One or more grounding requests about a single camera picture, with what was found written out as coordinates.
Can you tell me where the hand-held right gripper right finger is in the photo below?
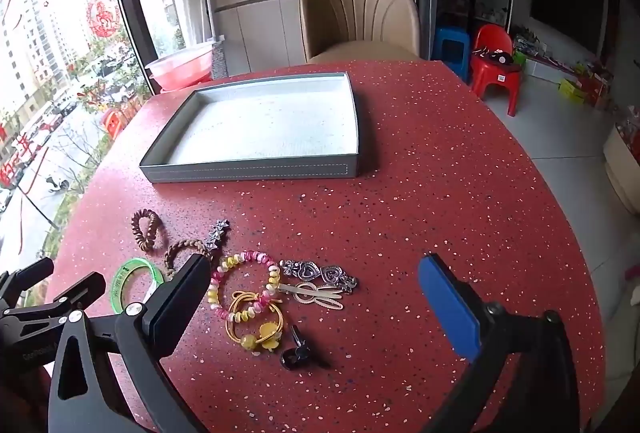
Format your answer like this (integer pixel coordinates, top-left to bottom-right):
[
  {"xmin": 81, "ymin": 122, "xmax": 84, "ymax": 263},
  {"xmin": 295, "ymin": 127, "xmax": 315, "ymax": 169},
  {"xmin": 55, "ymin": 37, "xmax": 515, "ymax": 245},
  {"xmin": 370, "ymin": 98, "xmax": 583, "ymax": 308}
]
[{"xmin": 418, "ymin": 254, "xmax": 583, "ymax": 433}]

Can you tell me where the brown spiral hair tie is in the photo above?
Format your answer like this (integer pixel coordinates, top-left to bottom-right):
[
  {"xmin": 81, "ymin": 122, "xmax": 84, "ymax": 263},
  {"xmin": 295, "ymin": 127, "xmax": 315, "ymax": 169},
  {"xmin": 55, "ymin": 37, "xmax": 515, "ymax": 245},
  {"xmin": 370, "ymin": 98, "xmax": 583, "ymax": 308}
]
[{"xmin": 132, "ymin": 208, "xmax": 162, "ymax": 251}]

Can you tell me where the grey jewelry tray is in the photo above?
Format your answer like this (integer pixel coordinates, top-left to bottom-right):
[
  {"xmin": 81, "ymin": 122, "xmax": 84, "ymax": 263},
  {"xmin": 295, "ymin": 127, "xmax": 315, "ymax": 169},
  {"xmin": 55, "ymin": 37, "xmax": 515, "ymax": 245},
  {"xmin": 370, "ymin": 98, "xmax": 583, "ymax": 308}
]
[{"xmin": 139, "ymin": 72, "xmax": 374, "ymax": 184}]

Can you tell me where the blue plastic stool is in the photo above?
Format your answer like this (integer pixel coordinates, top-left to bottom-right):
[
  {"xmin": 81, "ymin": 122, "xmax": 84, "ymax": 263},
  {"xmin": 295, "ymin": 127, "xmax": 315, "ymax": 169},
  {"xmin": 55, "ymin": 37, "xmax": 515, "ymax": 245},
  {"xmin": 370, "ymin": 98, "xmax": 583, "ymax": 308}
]
[{"xmin": 432, "ymin": 26, "xmax": 474, "ymax": 82}]

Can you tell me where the white low cabinet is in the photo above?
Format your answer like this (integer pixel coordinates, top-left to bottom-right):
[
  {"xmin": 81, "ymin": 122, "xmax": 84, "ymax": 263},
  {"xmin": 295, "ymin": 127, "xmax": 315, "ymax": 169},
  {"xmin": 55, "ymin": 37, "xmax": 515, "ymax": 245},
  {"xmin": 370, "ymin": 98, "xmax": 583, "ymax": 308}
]
[{"xmin": 212, "ymin": 0, "xmax": 311, "ymax": 78}]

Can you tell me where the pink plastic basin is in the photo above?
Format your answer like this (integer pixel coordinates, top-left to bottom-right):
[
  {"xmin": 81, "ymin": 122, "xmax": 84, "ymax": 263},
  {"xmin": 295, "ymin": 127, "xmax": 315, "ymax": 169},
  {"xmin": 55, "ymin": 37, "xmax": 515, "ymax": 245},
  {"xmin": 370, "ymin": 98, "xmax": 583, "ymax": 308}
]
[{"xmin": 145, "ymin": 43, "xmax": 215, "ymax": 92}]

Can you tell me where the black claw hair clip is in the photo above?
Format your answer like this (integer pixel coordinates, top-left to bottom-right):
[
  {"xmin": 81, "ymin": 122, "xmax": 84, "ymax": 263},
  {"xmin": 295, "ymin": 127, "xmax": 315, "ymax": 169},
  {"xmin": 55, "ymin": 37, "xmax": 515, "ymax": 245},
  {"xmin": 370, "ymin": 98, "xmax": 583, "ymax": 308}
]
[{"xmin": 280, "ymin": 323, "xmax": 331, "ymax": 371}]

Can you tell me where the white round container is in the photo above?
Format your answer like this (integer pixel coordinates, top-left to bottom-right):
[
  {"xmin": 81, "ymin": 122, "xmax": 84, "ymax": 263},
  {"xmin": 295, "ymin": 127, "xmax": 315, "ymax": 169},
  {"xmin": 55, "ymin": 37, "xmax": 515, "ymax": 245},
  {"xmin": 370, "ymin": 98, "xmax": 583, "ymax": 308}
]
[{"xmin": 602, "ymin": 112, "xmax": 640, "ymax": 214}]

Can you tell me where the pile of toys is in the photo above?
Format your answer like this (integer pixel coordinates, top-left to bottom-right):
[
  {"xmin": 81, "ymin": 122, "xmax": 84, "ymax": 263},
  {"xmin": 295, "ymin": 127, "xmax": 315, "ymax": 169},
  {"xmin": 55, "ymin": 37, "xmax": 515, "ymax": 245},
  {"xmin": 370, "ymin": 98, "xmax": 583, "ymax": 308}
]
[{"xmin": 514, "ymin": 25, "xmax": 617, "ymax": 110}]

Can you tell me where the dark star hair clip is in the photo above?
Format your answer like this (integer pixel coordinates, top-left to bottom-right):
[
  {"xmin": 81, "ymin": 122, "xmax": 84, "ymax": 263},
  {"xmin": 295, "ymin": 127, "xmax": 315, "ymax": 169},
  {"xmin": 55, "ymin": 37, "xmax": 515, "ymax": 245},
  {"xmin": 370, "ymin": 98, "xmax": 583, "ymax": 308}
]
[{"xmin": 206, "ymin": 218, "xmax": 231, "ymax": 265}]

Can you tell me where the silver heart hair clip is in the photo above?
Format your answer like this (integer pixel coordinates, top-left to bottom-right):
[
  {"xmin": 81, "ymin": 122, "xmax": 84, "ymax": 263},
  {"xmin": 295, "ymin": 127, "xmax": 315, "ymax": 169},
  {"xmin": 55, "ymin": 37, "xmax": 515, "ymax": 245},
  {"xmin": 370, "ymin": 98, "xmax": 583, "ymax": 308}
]
[{"xmin": 279, "ymin": 259, "xmax": 322, "ymax": 286}]

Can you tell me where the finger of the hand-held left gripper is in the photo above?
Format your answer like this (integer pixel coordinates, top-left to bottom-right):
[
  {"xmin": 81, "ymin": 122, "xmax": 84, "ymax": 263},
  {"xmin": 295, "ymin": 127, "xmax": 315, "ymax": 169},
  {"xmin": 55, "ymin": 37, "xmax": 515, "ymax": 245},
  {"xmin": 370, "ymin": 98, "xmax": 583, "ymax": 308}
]
[
  {"xmin": 0, "ymin": 257, "xmax": 55, "ymax": 313},
  {"xmin": 50, "ymin": 272, "xmax": 107, "ymax": 315}
]

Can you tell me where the red window decal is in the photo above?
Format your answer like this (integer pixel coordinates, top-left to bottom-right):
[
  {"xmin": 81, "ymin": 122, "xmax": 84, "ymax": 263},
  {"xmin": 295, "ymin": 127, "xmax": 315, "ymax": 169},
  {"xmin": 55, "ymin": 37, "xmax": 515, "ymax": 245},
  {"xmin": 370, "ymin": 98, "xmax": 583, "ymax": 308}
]
[{"xmin": 87, "ymin": 0, "xmax": 119, "ymax": 37}]

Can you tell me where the yellow flower hair tie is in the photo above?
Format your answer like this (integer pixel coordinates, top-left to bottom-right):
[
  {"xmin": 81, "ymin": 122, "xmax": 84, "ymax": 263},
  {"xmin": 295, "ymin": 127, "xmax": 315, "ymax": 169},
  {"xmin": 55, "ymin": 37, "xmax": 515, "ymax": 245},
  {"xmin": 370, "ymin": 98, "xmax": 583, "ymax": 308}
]
[{"xmin": 227, "ymin": 290, "xmax": 286, "ymax": 357}]

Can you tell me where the red plastic child chair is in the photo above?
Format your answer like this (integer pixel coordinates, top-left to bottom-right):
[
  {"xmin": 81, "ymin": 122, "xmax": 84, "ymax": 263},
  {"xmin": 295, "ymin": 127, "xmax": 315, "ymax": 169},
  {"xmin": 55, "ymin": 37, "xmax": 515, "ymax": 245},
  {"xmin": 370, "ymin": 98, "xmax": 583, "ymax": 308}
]
[{"xmin": 469, "ymin": 23, "xmax": 526, "ymax": 117}]

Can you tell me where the green bangle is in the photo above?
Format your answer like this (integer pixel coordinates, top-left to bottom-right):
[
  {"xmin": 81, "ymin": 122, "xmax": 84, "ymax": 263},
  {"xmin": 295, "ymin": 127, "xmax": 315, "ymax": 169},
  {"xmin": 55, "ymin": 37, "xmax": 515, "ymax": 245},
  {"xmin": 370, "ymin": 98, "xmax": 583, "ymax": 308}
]
[{"xmin": 110, "ymin": 257, "xmax": 165, "ymax": 314}]

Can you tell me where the pink yellow spiral bracelet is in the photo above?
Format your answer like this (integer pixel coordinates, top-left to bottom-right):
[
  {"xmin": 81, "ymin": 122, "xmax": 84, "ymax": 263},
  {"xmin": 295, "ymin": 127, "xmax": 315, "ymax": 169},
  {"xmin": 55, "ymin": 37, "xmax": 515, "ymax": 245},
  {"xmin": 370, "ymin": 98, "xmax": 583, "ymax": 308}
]
[{"xmin": 207, "ymin": 251, "xmax": 282, "ymax": 325}]

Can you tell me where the brown beaded bracelet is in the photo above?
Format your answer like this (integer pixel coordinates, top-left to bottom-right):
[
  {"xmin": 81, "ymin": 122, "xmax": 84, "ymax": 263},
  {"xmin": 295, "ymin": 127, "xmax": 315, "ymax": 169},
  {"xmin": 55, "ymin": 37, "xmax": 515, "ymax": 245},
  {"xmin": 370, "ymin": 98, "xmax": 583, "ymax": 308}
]
[{"xmin": 164, "ymin": 239, "xmax": 211, "ymax": 280}]

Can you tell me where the black toy on chair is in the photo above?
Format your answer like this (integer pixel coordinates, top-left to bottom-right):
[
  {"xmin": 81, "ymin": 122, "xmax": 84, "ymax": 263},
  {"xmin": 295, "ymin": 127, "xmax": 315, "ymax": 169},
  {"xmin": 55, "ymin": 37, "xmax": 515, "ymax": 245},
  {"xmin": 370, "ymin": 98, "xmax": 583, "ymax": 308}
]
[{"xmin": 479, "ymin": 47, "xmax": 516, "ymax": 66}]

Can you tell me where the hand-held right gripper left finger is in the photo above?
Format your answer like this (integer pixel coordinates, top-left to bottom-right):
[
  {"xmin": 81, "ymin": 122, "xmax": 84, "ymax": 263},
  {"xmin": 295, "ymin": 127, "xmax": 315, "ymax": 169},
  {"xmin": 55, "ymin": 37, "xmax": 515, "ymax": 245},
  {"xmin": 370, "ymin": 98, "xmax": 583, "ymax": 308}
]
[{"xmin": 47, "ymin": 254, "xmax": 212, "ymax": 433}]

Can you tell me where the beige upholstered chair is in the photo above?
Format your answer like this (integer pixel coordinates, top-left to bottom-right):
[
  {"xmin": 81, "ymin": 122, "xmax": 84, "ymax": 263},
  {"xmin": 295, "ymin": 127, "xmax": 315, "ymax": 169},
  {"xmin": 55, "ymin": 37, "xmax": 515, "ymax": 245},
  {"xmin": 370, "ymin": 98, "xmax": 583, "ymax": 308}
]
[{"xmin": 298, "ymin": 0, "xmax": 421, "ymax": 64}]

